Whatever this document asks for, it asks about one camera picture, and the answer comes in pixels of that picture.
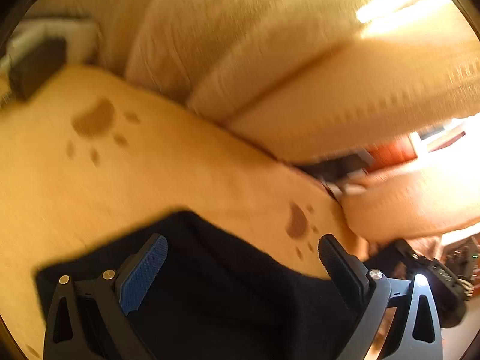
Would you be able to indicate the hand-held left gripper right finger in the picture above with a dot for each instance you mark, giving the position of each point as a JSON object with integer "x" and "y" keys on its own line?
{"x": 337, "y": 266}

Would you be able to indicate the cream sofa cushions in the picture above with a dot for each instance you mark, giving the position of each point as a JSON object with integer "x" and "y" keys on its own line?
{"x": 337, "y": 101}

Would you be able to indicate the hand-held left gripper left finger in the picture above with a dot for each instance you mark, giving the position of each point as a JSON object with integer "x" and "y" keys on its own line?
{"x": 144, "y": 273}

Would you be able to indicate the cream embossed curtain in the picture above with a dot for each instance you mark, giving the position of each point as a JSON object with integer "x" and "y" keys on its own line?
{"x": 168, "y": 26}

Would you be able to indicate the dark object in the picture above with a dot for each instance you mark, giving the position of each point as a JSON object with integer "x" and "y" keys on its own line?
{"x": 330, "y": 167}

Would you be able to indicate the white power strip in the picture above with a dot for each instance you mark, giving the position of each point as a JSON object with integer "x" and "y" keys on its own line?
{"x": 80, "y": 33}

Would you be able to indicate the large black power adapter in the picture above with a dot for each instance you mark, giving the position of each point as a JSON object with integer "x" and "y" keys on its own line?
{"x": 35, "y": 67}

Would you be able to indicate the black knit sweater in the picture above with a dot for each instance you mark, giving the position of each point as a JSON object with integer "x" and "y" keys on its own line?
{"x": 225, "y": 288}

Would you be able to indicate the beige paw print blanket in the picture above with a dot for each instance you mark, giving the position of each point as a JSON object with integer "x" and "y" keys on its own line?
{"x": 150, "y": 165}

